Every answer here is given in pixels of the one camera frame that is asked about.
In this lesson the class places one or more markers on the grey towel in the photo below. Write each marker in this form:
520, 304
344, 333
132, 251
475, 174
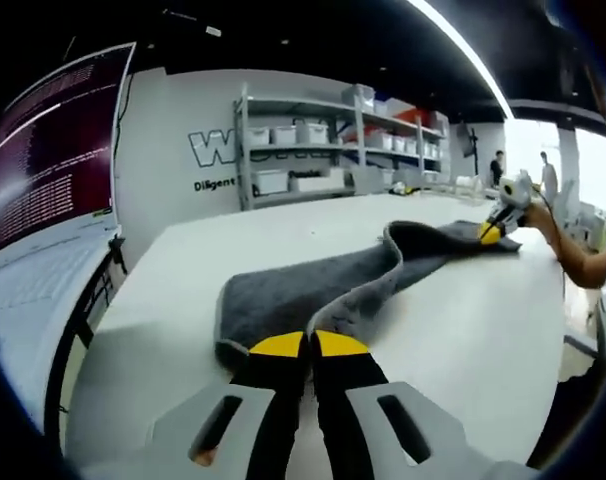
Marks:
283, 295

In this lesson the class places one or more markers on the person's right hand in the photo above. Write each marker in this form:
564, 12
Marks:
535, 216

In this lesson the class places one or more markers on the yellow black object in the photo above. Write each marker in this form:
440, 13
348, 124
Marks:
403, 189

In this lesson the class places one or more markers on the long ceiling light strip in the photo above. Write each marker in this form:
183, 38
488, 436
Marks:
463, 45

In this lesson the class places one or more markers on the person's black shirt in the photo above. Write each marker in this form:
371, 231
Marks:
568, 415

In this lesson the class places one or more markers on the group of white storage bins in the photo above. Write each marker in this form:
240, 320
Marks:
283, 134

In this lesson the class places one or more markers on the grey metal shelf rack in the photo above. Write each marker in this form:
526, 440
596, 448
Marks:
243, 150

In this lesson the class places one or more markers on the purple computer monitor screen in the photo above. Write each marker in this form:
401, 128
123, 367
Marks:
48, 150

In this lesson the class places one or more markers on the black wall screen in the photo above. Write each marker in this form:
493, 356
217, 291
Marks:
470, 140

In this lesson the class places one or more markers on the white side desk black frame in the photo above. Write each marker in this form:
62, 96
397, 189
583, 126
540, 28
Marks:
38, 270

